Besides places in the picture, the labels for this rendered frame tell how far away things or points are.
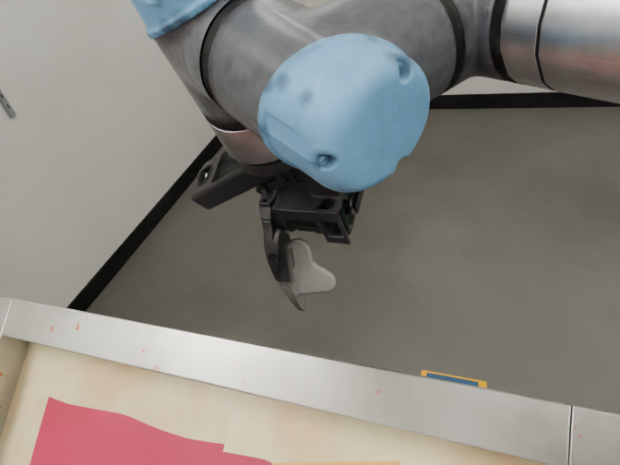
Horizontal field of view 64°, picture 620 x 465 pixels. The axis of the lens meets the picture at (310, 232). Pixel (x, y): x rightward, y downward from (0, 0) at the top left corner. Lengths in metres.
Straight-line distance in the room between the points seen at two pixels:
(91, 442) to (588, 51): 0.50
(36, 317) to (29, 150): 2.27
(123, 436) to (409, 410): 0.27
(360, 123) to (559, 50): 0.11
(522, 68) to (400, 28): 0.07
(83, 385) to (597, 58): 0.50
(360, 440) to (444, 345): 1.90
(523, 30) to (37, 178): 2.66
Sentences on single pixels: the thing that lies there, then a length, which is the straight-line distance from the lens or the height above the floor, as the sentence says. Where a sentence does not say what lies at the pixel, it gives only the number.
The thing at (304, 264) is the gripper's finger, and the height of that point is 1.54.
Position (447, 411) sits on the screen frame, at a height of 1.55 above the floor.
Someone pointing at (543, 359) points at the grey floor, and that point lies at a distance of 2.30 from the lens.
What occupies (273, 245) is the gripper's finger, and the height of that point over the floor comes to 1.57.
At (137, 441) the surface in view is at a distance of 0.51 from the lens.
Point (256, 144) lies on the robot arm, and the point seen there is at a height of 1.70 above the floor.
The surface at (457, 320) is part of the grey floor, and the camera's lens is 2.39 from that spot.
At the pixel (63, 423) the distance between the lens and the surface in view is 0.57.
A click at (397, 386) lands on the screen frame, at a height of 1.55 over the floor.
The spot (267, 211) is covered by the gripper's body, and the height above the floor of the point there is 1.60.
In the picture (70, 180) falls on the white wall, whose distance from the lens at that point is 2.96.
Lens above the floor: 1.87
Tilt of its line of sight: 40 degrees down
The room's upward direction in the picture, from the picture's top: 15 degrees counter-clockwise
